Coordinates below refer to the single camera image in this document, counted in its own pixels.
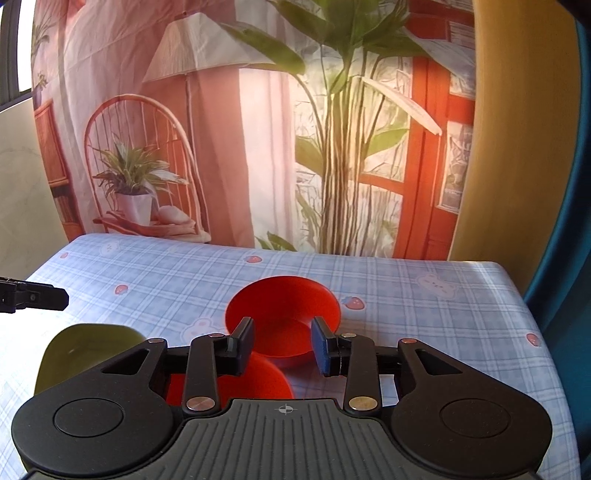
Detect red bowl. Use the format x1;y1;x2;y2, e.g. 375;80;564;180
150;347;294;409
224;276;341;368

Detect olive green plate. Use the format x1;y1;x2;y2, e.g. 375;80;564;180
34;324;145;395

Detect blue plaid tablecloth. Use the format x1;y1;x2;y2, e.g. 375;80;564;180
1;234;581;479

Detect blue curtain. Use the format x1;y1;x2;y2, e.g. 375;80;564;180
525;17;590;479

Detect printed room backdrop cloth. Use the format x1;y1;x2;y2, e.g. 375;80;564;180
30;1;476;260

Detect yellow curtain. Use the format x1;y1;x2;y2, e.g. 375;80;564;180
450;1;581;292

